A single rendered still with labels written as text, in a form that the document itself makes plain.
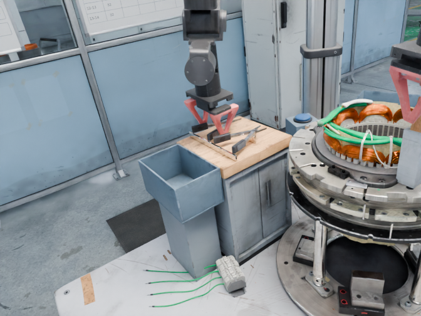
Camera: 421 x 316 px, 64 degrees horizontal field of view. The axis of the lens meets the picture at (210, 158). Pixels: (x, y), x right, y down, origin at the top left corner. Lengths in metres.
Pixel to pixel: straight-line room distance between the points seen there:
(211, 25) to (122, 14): 2.00
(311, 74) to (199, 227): 0.58
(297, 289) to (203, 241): 0.23
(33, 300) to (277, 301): 1.61
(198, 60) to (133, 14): 2.07
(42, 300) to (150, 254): 1.28
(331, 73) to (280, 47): 1.78
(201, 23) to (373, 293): 0.62
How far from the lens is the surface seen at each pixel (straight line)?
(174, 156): 0.81
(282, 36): 2.86
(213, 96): 0.74
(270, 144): 0.75
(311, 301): 0.77
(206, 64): 0.64
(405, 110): 0.52
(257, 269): 0.85
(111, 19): 2.64
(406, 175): 0.58
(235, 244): 0.81
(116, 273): 0.93
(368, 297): 0.75
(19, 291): 2.29
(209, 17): 0.69
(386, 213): 0.59
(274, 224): 0.89
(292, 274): 0.82
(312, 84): 1.09
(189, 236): 0.75
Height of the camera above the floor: 1.41
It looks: 29 degrees down
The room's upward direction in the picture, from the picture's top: 9 degrees counter-clockwise
